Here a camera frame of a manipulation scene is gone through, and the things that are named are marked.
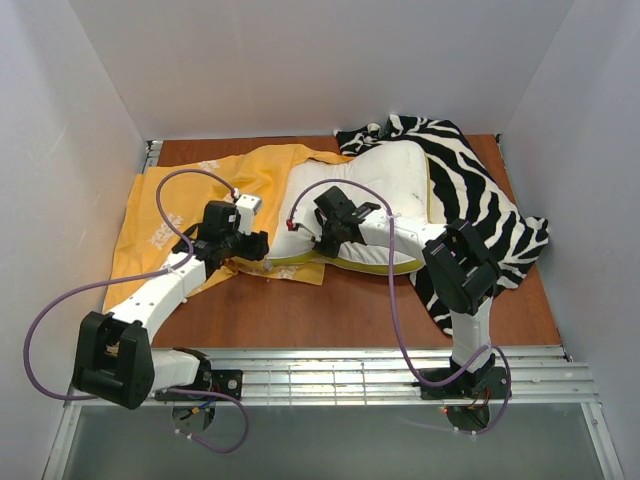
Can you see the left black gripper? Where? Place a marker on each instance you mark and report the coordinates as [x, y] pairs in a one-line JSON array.
[[254, 245]]

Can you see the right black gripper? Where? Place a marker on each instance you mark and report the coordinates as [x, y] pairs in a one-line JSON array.
[[324, 234]]

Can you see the yellow pillowcase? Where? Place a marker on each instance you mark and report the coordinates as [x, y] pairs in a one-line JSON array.
[[165, 201]]

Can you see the white pillow yellow edge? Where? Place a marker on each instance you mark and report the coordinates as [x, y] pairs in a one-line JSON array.
[[397, 171]]

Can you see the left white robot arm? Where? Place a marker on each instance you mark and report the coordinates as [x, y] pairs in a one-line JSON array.
[[115, 359]]

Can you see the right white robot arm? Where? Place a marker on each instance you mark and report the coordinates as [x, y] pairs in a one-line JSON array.
[[463, 274]]

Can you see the zebra striped blanket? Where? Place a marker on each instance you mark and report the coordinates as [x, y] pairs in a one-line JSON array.
[[460, 187]]

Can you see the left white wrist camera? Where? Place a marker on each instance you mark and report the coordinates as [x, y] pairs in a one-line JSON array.
[[247, 207]]

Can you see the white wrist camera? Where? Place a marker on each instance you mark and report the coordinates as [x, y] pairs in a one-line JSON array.
[[293, 226], [247, 207]]

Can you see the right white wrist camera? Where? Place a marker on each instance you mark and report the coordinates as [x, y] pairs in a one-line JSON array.
[[293, 226]]

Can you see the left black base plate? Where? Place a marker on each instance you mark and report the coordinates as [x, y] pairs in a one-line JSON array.
[[227, 381]]

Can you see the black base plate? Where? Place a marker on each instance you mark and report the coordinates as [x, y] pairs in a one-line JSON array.
[[492, 387], [227, 381]]

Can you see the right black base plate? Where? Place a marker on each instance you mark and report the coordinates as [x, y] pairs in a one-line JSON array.
[[492, 387]]

